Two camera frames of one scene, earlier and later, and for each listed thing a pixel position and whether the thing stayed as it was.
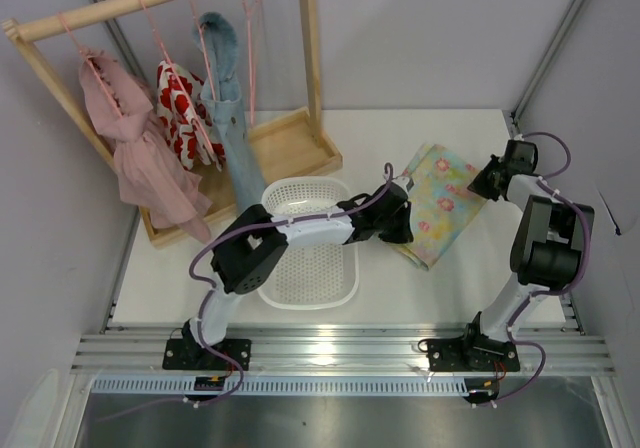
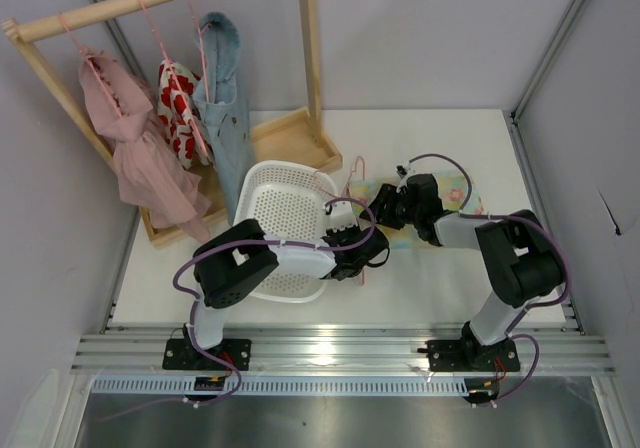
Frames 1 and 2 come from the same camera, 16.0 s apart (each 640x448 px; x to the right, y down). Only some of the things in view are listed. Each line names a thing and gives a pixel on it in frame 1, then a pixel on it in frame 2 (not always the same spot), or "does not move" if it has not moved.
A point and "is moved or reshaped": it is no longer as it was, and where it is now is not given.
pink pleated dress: x=148 y=172 does not move
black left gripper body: x=400 y=216 to x=367 y=247
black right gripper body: x=489 y=179 to x=386 y=208
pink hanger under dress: x=87 y=56 does not move
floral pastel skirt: x=442 y=206 is moved or reshaped
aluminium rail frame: x=339 y=352 does not move
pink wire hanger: x=251 y=12 to x=344 y=186
